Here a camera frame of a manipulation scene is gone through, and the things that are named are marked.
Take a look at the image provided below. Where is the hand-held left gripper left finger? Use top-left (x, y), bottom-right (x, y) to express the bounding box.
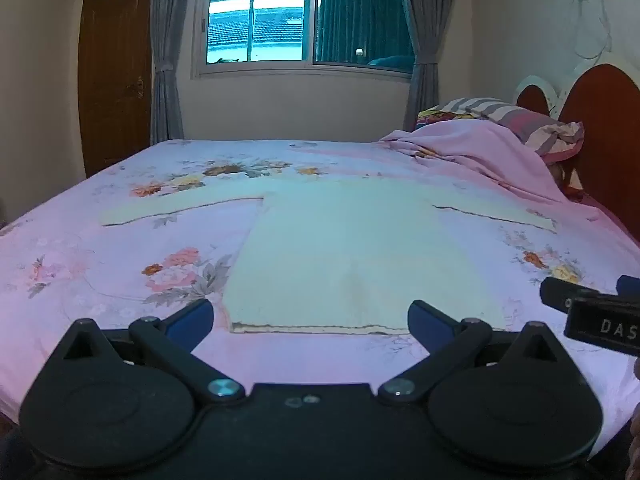
top-left (52, 299), bottom-right (246, 403)

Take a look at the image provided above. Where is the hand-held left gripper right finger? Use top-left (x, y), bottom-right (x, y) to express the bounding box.
top-left (378, 300), bottom-right (573, 406)

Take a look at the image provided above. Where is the cream knit sweater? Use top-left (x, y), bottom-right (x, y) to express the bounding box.
top-left (100, 175), bottom-right (558, 335)

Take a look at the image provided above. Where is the bed with pink floral sheet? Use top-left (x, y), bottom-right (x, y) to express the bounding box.
top-left (0, 137), bottom-right (640, 431)

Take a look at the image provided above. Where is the pink blanket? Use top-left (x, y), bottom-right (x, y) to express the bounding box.
top-left (378, 120), bottom-right (601, 221)

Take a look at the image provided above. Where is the red and white headboard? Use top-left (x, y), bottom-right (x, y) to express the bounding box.
top-left (515, 62), bottom-right (640, 241)

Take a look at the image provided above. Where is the striped pillow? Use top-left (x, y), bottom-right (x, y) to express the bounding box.
top-left (430, 97), bottom-right (585, 163)

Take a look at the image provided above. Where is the colourful floral pillow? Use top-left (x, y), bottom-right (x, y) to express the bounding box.
top-left (415, 106), bottom-right (442, 131)

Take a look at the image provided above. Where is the brown wooden door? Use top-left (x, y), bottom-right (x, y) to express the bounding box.
top-left (77, 0), bottom-right (153, 178)

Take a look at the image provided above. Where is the grey curtain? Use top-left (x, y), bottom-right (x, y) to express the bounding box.
top-left (397, 0), bottom-right (461, 131)
top-left (150, 0), bottom-right (187, 143)

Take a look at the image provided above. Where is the window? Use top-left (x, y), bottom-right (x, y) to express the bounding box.
top-left (191, 0), bottom-right (418, 80)

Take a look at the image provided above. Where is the white wall cable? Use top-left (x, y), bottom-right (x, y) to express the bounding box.
top-left (570, 0), bottom-right (615, 61)

